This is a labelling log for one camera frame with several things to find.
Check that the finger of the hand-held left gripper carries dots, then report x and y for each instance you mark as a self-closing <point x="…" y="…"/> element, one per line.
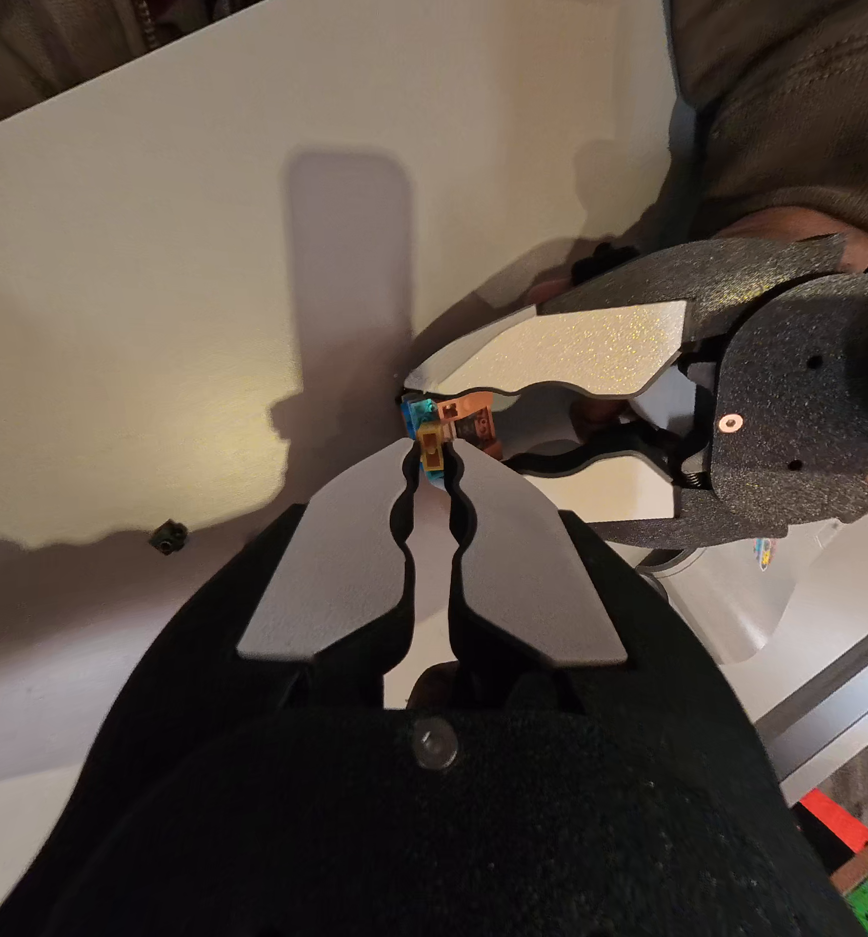
<point x="573" y="344"/>
<point x="639" y="490"/>

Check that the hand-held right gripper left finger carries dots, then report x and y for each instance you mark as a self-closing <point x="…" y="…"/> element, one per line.
<point x="331" y="578"/>

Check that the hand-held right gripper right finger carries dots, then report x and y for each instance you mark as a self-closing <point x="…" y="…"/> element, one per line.
<point x="536" y="578"/>

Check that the brown teal toy brick model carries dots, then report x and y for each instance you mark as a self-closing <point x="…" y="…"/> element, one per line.
<point x="470" y="421"/>

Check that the grey instruction booklet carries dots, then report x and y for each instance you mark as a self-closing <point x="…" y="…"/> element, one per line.
<point x="734" y="600"/>

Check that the yellow toy brick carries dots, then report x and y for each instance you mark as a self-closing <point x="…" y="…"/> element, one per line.
<point x="431" y="450"/>

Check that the small black toy brick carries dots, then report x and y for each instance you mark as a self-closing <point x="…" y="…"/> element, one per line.
<point x="169" y="538"/>

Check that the person's left forearm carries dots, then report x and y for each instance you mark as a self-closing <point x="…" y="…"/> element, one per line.
<point x="807" y="110"/>

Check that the grey desk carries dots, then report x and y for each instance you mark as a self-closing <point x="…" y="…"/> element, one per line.
<point x="148" y="256"/>

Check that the person's left hand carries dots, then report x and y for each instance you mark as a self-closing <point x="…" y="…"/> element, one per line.
<point x="807" y="223"/>

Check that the orange traffic cone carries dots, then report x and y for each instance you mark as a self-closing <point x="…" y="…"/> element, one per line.
<point x="836" y="816"/>

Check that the person's brown jacket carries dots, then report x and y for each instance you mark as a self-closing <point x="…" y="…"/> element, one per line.
<point x="38" y="44"/>

